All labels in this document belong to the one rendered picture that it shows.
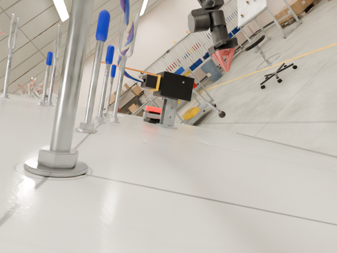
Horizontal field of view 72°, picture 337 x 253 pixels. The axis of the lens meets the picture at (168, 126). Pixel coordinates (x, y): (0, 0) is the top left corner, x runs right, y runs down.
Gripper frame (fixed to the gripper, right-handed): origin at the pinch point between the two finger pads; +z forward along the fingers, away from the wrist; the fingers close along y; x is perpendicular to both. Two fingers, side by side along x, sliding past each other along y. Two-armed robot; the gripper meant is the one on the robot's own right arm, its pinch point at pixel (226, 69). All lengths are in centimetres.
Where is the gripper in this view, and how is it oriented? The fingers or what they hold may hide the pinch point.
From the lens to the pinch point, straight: 87.8
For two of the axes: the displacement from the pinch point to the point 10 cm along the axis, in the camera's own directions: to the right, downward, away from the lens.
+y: 2.7, 0.1, -9.6
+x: 9.3, -2.4, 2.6
